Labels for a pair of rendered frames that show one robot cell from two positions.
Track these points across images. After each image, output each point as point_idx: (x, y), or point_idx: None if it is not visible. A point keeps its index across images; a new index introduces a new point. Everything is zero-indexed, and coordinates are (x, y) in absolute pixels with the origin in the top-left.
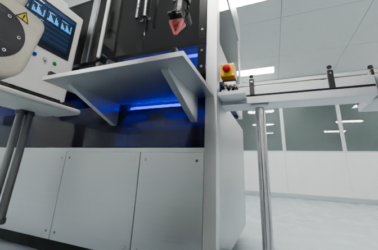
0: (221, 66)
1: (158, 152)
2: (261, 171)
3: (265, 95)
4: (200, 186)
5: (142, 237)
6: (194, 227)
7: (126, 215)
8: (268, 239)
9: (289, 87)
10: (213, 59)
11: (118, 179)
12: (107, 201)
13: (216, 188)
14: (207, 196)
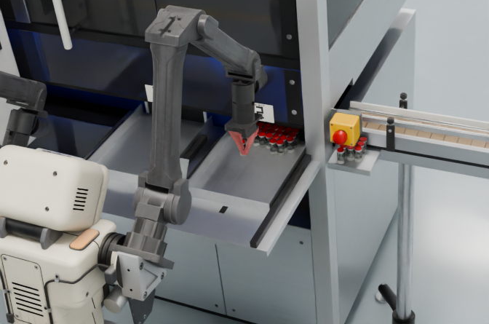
0: (332, 126)
1: None
2: (399, 239)
3: (412, 155)
4: (309, 269)
5: (239, 301)
6: (305, 303)
7: (209, 277)
8: (402, 303)
9: (452, 153)
10: (316, 106)
11: (185, 238)
12: (175, 258)
13: (330, 275)
14: (320, 280)
